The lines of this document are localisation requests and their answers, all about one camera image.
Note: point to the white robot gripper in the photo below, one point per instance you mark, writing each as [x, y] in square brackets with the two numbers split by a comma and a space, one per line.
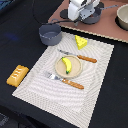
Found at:
[75, 9]

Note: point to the yellow cheese wedge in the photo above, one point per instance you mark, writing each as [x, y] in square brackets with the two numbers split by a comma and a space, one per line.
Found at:
[81, 42]

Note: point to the grey pot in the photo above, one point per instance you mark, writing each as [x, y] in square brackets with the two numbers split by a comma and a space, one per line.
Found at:
[50, 33]

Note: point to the yellow toy banana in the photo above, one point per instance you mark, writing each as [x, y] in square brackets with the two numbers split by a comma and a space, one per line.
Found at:
[68, 64]

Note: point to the yellow toy bread loaf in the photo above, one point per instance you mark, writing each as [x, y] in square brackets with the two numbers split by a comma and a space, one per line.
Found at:
[17, 75]

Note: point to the grey saucepan with handle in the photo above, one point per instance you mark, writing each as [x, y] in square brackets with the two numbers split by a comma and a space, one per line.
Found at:
[95, 17]

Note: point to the beige bowl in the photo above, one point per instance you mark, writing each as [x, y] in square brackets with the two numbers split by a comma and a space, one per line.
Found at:
[122, 14]

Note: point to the beige round plate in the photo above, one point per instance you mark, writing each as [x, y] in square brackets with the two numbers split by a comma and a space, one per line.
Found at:
[76, 69]

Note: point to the knife with wooden handle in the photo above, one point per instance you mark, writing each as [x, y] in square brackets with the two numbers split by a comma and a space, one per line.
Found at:
[79, 56]

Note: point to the fork with wooden handle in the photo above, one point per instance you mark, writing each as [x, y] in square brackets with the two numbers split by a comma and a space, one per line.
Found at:
[54, 77]

